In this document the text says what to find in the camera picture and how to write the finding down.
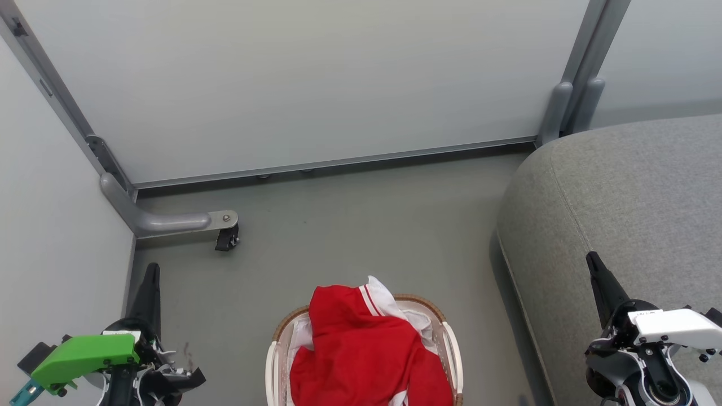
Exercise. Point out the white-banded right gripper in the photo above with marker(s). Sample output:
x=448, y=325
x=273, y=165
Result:
x=677, y=327

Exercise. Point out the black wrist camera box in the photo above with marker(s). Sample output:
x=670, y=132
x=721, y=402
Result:
x=715, y=317
x=35, y=356

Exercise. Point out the white wicker-rimmed laundry basket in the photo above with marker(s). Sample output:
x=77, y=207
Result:
x=454, y=366

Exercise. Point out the white basket liner cloth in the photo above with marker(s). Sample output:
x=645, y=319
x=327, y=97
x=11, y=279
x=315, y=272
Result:
x=300, y=338

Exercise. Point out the grey partition bottom rail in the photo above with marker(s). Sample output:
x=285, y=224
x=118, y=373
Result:
x=338, y=162

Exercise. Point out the red white-striped garment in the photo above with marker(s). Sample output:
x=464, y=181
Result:
x=344, y=310

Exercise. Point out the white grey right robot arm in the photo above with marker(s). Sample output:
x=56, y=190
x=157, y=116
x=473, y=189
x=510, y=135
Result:
x=606, y=363

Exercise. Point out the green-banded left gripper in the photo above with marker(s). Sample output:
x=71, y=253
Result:
x=84, y=355

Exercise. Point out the grey fabric sofa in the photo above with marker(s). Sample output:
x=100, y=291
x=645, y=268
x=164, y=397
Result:
x=637, y=197

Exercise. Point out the black caster wheel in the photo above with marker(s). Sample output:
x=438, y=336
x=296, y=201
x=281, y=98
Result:
x=227, y=239

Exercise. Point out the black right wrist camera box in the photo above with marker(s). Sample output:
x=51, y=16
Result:
x=715, y=317

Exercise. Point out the long grey partition foot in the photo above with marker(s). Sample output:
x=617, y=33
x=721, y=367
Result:
x=163, y=223

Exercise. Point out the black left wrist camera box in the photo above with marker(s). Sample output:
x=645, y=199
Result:
x=35, y=356

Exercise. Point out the grey aluminium partition post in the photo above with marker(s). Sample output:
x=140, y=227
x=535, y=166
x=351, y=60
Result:
x=51, y=84
x=598, y=39

